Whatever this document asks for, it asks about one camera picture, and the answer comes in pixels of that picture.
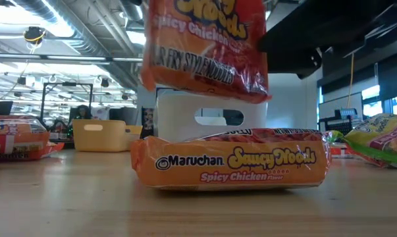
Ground green pink ramen packet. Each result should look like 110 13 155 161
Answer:
342 113 397 169
322 130 346 145

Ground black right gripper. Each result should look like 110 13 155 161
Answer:
265 45 323 80

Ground black perforated cart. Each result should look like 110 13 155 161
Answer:
317 108 363 136

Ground person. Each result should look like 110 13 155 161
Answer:
75 104 93 120

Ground white plastic bin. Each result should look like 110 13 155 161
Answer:
153 88 269 143

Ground black workstation frame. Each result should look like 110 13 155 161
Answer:
40 82 94 123

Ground ceiling light bar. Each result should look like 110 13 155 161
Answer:
0 53 144 64

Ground orange Saucy Noods packet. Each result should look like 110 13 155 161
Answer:
130 127 333 192
0 114 51 155
140 0 272 105

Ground yellow plastic bin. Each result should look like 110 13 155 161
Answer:
72 118 144 153

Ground black ceiling cable reel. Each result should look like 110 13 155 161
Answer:
22 26 47 46

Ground yellow hanging cable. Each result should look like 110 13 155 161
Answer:
346 52 356 109

